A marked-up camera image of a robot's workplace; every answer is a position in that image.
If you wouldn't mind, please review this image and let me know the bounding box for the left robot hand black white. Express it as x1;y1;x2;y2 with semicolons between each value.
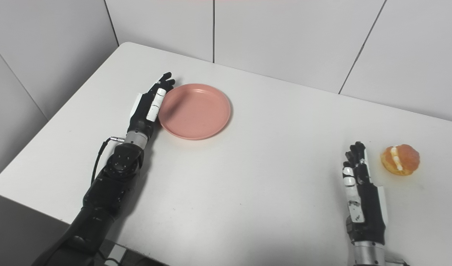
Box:
127;72;176;139

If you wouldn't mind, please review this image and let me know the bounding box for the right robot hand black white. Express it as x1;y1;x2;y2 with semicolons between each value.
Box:
343;141;388;245

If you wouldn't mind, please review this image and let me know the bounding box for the pink round plate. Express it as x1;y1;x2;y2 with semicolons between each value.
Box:
158;83;232;140

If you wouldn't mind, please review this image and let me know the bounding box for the cream puff pastry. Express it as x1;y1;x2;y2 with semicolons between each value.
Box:
380;144;421;176

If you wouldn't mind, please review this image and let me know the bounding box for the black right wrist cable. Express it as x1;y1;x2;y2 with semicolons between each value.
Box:
385;256;411;266

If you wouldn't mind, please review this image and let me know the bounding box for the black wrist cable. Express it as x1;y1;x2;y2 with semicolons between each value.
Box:
385;256;411;266
91;137;126;185

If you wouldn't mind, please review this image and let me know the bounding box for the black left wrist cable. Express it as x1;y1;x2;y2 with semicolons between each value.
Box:
91;137;126;185

